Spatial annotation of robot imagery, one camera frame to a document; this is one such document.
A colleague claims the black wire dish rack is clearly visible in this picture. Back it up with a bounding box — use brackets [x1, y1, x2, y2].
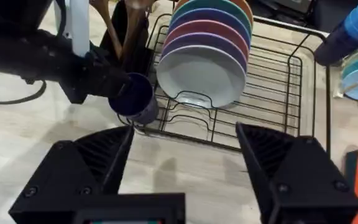
[116, 12, 333, 158]

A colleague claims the black cable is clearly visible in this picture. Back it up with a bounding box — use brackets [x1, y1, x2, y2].
[0, 69, 48, 106]

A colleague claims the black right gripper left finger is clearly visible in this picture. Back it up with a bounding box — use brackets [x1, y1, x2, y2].
[8, 125, 135, 224]

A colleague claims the lavender plate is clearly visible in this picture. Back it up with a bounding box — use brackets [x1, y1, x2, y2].
[160, 32, 249, 74]

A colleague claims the violet blue plate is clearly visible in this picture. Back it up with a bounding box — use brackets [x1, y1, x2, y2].
[167, 7, 252, 48]

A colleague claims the orange plate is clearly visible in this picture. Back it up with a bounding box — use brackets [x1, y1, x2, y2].
[173, 0, 255, 28]

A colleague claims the grey plate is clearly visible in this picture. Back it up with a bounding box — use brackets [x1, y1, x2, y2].
[155, 44, 247, 110]

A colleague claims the black cutlery holder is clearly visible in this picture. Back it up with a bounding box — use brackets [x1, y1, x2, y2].
[99, 0, 155, 77]

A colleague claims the pink plate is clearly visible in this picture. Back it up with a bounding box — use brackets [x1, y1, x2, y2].
[162, 19, 251, 60]

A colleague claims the wooden utensil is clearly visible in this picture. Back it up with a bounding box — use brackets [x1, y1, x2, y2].
[89, 0, 123, 59]
[120, 0, 155, 62]

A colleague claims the dark box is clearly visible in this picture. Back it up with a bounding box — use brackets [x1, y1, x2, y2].
[249, 0, 358, 32]

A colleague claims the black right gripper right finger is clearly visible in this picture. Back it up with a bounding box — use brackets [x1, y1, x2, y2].
[235, 121, 358, 224]

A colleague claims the dark blue cup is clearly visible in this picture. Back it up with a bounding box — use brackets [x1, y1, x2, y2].
[108, 72, 160, 126]
[313, 19, 358, 67]

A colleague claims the dark teal flat object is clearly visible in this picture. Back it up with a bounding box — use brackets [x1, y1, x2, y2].
[344, 148, 358, 189]

